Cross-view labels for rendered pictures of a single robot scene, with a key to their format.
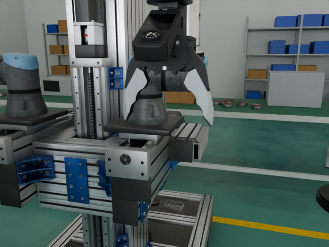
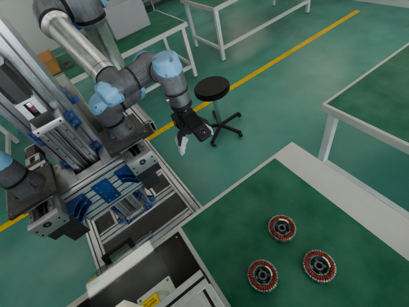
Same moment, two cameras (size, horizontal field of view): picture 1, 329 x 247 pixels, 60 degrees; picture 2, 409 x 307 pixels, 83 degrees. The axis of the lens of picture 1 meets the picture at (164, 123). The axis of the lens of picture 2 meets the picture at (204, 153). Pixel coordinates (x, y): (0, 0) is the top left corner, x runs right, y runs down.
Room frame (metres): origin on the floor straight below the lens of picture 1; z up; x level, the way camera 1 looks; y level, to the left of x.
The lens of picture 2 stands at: (-0.05, 0.34, 1.78)
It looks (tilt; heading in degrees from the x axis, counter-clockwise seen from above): 48 degrees down; 324
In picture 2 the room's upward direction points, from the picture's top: 19 degrees counter-clockwise
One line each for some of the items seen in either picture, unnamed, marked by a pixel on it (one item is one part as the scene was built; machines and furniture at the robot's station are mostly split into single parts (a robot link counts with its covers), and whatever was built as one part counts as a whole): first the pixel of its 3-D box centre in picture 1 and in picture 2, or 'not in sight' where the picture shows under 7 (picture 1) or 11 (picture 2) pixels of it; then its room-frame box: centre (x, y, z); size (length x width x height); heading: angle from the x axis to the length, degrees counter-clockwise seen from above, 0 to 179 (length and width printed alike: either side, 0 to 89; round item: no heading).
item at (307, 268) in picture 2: not in sight; (318, 266); (-0.06, 0.02, 0.77); 0.11 x 0.11 x 0.04
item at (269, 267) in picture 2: not in sight; (262, 275); (0.09, 0.17, 0.77); 0.11 x 0.11 x 0.04
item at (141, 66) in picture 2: not in sight; (147, 69); (0.57, 0.00, 1.45); 0.11 x 0.11 x 0.08; 83
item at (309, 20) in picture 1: (308, 21); not in sight; (5.90, -2.81, 1.89); 0.42 x 0.42 x 0.23; 72
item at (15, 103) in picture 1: (25, 100); (22, 182); (1.11, 0.54, 1.09); 0.15 x 0.15 x 0.10
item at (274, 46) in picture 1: (276, 47); not in sight; (6.05, -2.29, 1.41); 0.42 x 0.28 x 0.26; 166
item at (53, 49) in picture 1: (60, 49); not in sight; (7.49, 2.65, 1.39); 0.40 x 0.36 x 0.22; 165
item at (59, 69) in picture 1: (63, 69); not in sight; (7.48, 2.62, 0.89); 0.42 x 0.40 x 0.21; 72
